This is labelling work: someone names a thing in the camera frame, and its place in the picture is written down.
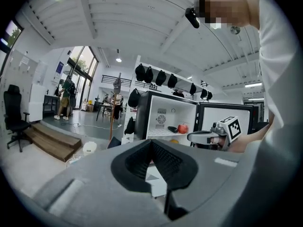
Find black table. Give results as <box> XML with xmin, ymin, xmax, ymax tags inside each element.
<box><xmin>95</xmin><ymin>104</ymin><xmax>115</xmax><ymax>122</ymax></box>

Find blue poster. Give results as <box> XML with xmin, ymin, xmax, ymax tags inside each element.
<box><xmin>54</xmin><ymin>61</ymin><xmax>64</xmax><ymax>79</ymax></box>

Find dark blue box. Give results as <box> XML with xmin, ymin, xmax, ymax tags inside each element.
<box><xmin>106</xmin><ymin>136</ymin><xmax>123</xmax><ymax>150</ymax></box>

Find black mini fridge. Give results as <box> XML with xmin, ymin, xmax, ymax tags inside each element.
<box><xmin>135</xmin><ymin>90</ymin><xmax>254</xmax><ymax>151</ymax></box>

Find white floor cable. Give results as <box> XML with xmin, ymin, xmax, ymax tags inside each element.
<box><xmin>61</xmin><ymin>122</ymin><xmax>123</xmax><ymax>131</ymax></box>

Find person's white shirt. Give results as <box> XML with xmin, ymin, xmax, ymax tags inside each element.
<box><xmin>233</xmin><ymin>0</ymin><xmax>303</xmax><ymax>227</ymax></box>

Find wooden steps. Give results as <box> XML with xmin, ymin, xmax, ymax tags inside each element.
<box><xmin>23</xmin><ymin>122</ymin><xmax>82</xmax><ymax>163</ymax></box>

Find white round appliance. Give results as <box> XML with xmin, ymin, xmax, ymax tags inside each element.
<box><xmin>82</xmin><ymin>141</ymin><xmax>98</xmax><ymax>155</ymax></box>

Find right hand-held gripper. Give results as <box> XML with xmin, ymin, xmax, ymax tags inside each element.
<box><xmin>187</xmin><ymin>115</ymin><xmax>242</xmax><ymax>152</ymax></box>

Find white metal shelf rack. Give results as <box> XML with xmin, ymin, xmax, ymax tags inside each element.
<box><xmin>121</xmin><ymin>54</ymin><xmax>214</xmax><ymax>145</ymax></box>

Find person's right forearm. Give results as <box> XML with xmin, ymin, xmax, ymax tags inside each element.
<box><xmin>229</xmin><ymin>123</ymin><xmax>271</xmax><ymax>154</ymax></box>

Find black head-worn camera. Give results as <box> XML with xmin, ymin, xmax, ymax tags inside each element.
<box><xmin>185</xmin><ymin>7</ymin><xmax>201</xmax><ymax>29</ymax></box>

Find person's head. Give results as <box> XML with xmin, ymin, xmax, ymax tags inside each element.
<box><xmin>197</xmin><ymin>0</ymin><xmax>260</xmax><ymax>31</ymax></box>

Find white power strip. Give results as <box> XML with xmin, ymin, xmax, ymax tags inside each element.
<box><xmin>65</xmin><ymin>153</ymin><xmax>84</xmax><ymax>169</ymax></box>

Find large glass window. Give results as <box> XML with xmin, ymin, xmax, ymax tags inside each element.
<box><xmin>67</xmin><ymin>46</ymin><xmax>99</xmax><ymax>109</ymax></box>

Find grey cap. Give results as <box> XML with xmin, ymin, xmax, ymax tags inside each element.
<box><xmin>113</xmin><ymin>77</ymin><xmax>123</xmax><ymax>95</ymax></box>

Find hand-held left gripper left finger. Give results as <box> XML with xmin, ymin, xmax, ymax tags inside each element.
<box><xmin>111</xmin><ymin>139</ymin><xmax>153</xmax><ymax>193</ymax></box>

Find black office chair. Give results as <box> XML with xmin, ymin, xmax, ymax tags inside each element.
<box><xmin>3</xmin><ymin>84</ymin><xmax>32</xmax><ymax>153</ymax></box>

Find person's right hand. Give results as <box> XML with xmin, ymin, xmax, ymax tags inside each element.
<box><xmin>207</xmin><ymin>137</ymin><xmax>224</xmax><ymax>151</ymax></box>

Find row of black caps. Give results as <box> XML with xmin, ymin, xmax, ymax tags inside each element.
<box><xmin>124</xmin><ymin>63</ymin><xmax>213</xmax><ymax>135</ymax></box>

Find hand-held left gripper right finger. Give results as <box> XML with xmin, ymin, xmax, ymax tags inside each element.
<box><xmin>151</xmin><ymin>139</ymin><xmax>199</xmax><ymax>191</ymax></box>

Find black cabinet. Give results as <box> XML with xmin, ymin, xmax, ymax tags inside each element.
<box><xmin>43</xmin><ymin>95</ymin><xmax>60</xmax><ymax>118</ymax></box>

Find white cabinet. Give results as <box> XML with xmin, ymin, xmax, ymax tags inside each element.
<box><xmin>28</xmin><ymin>83</ymin><xmax>47</xmax><ymax>123</ymax></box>

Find black metal railing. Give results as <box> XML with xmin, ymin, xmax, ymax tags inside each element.
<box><xmin>101</xmin><ymin>74</ymin><xmax>133</xmax><ymax>89</ymax></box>

